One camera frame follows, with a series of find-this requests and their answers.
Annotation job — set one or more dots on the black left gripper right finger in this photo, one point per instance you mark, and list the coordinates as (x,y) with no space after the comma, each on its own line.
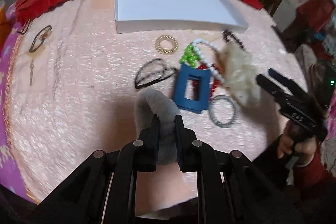
(193,155)

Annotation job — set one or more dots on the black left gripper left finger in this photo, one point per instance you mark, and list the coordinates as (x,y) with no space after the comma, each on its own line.
(141,155)

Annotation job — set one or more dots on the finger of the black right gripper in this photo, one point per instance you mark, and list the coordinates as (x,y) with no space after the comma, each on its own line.
(292,86)
(273,89)

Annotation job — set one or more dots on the cream dotted tulle scrunchie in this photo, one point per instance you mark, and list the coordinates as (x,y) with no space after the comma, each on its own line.
(239,75)

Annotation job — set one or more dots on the blue plastic hair claw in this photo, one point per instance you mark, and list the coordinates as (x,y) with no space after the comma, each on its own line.
(192,89)

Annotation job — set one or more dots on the white shallow cardboard tray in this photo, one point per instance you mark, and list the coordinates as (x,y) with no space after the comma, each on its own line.
(153,15)

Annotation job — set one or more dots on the right hand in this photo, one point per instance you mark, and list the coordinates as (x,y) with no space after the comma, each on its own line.
(288,144)

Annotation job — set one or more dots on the pink quilted bedspread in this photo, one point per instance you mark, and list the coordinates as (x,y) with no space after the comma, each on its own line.
(82,97)

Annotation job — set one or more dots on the purple floral bed sheet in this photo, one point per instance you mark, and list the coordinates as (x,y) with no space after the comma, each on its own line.
(11,177)

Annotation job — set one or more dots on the small black hair clip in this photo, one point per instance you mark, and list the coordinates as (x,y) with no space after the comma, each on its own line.
(25,27)

